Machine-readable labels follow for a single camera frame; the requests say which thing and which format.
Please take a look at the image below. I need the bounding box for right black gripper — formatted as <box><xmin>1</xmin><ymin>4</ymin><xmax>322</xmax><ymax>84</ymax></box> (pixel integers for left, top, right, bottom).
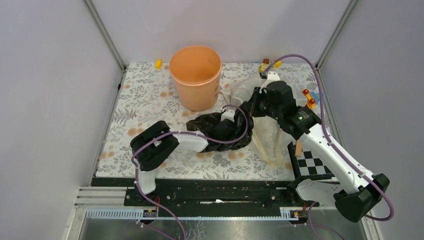
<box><xmin>243</xmin><ymin>87</ymin><xmax>282</xmax><ymax>121</ymax></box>

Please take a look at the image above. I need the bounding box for black plastic trash bag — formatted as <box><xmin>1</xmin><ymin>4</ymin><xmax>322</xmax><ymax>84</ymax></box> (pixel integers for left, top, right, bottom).
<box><xmin>186</xmin><ymin>110</ymin><xmax>254</xmax><ymax>153</ymax></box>

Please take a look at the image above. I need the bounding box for white translucent trash bag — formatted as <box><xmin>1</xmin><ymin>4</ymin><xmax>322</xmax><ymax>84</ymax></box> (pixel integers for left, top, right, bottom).
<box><xmin>222</xmin><ymin>74</ymin><xmax>307</xmax><ymax>167</ymax></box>

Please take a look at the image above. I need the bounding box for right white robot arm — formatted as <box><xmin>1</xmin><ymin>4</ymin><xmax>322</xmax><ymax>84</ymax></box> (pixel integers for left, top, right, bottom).
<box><xmin>242</xmin><ymin>71</ymin><xmax>390</xmax><ymax>223</ymax></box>

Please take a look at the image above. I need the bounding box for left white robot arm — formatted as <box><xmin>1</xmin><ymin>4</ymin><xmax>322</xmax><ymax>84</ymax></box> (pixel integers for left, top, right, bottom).
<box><xmin>130</xmin><ymin>104</ymin><xmax>249</xmax><ymax>206</ymax></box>

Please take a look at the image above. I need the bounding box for orange plastic trash bin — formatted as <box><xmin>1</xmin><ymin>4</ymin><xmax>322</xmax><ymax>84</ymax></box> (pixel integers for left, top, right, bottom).
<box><xmin>169</xmin><ymin>45</ymin><xmax>222</xmax><ymax>112</ymax></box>

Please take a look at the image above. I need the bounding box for yellow red toy car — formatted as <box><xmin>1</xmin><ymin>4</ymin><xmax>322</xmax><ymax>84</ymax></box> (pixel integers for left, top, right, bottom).
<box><xmin>302</xmin><ymin>88</ymin><xmax>317</xmax><ymax>110</ymax></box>

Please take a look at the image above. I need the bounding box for yellow toy block right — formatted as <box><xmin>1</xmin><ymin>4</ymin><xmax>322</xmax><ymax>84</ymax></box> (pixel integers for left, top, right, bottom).
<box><xmin>273</xmin><ymin>60</ymin><xmax>282</xmax><ymax>68</ymax></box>

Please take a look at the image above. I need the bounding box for yellow toy block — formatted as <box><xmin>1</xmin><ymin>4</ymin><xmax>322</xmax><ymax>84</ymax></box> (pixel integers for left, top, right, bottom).
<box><xmin>155</xmin><ymin>59</ymin><xmax>163</xmax><ymax>70</ymax></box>
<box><xmin>273</xmin><ymin>60</ymin><xmax>282</xmax><ymax>68</ymax></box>

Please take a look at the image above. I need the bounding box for yellow monkey toy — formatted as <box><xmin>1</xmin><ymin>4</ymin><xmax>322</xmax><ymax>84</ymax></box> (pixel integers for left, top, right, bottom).
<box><xmin>259</xmin><ymin>62</ymin><xmax>269</xmax><ymax>73</ymax></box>

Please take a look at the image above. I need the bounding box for blue toy piece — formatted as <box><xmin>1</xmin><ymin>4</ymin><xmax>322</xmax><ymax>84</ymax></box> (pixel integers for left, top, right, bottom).
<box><xmin>309</xmin><ymin>91</ymin><xmax>320</xmax><ymax>104</ymax></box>

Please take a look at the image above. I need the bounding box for small wooden block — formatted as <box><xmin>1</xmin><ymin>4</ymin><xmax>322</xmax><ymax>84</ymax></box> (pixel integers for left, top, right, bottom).
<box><xmin>295</xmin><ymin>140</ymin><xmax>303</xmax><ymax>157</ymax></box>

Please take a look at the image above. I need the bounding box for black white checkerboard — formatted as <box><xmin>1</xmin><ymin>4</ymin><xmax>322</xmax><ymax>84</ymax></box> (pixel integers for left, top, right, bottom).
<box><xmin>287</xmin><ymin>142</ymin><xmax>335</xmax><ymax>181</ymax></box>

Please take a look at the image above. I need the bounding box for floral patterned table mat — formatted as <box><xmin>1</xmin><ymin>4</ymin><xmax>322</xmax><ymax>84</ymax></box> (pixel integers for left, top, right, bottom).
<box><xmin>95</xmin><ymin>62</ymin><xmax>345</xmax><ymax>181</ymax></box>

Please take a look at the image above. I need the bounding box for yellow toy block left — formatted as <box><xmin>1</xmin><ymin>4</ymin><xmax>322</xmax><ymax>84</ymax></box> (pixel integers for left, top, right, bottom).
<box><xmin>155</xmin><ymin>59</ymin><xmax>163</xmax><ymax>70</ymax></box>

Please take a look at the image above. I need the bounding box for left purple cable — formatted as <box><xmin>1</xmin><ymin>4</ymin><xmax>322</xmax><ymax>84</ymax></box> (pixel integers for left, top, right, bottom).
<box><xmin>130</xmin><ymin>104</ymin><xmax>249</xmax><ymax>240</ymax></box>

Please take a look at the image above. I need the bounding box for purple cable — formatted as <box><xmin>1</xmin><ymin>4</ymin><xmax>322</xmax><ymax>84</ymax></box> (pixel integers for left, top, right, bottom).
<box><xmin>259</xmin><ymin>54</ymin><xmax>395</xmax><ymax>240</ymax></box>
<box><xmin>130</xmin><ymin>104</ymin><xmax>249</xmax><ymax>240</ymax></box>

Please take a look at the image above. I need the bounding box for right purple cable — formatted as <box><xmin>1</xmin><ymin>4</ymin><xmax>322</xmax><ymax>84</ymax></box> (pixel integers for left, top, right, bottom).
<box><xmin>259</xmin><ymin>54</ymin><xmax>395</xmax><ymax>240</ymax></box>

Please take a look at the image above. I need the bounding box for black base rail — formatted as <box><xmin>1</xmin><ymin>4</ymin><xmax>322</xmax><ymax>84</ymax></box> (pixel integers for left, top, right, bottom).
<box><xmin>91</xmin><ymin>177</ymin><xmax>312</xmax><ymax>219</ymax></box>

